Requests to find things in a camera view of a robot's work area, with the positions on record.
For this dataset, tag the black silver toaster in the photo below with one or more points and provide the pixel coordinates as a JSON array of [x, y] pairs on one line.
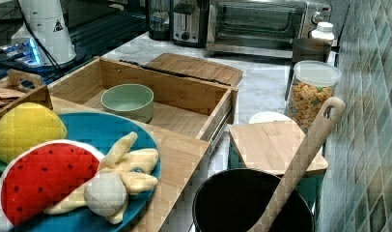
[[189, 22]]

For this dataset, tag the white round lidded container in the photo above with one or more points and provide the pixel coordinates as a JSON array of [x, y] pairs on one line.
[[267, 117]]

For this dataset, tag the wooden drawer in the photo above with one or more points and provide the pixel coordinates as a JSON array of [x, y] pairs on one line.
[[190, 106]]

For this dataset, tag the black utensil pot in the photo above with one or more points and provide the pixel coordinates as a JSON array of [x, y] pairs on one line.
[[233, 200]]

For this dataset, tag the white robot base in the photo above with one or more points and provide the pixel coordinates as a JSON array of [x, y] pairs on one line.
[[42, 43]]

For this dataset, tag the clear cereal jar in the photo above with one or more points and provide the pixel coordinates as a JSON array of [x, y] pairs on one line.
[[312, 84]]

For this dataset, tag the wooden spoon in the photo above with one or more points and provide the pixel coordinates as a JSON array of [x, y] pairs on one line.
[[329, 114]]

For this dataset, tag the wooden cutting board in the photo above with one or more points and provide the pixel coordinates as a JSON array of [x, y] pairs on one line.
[[196, 67]]

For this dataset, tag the black coffee grinder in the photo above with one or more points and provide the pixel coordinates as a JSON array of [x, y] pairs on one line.
[[158, 16]]

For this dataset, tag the stash tea bag packets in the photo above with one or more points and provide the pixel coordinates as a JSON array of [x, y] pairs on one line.
[[9, 95]]

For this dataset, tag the teal box with wooden lid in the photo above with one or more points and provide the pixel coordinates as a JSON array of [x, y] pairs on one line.
[[270, 147]]

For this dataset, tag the plush watermelon slice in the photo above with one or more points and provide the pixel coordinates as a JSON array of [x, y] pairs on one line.
[[43, 176]]

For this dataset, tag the white lidded spice bottle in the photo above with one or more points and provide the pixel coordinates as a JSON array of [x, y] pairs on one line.
[[323, 31]]

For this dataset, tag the plush yellow lemon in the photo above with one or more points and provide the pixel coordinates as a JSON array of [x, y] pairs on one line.
[[27, 125]]

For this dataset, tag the silver toaster oven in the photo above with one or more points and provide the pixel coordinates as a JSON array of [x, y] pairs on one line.
[[262, 27]]

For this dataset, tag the blue plate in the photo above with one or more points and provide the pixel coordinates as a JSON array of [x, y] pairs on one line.
[[101, 131]]

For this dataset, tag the green ceramic bowl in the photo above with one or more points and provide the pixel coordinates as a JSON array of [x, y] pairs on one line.
[[134, 101]]

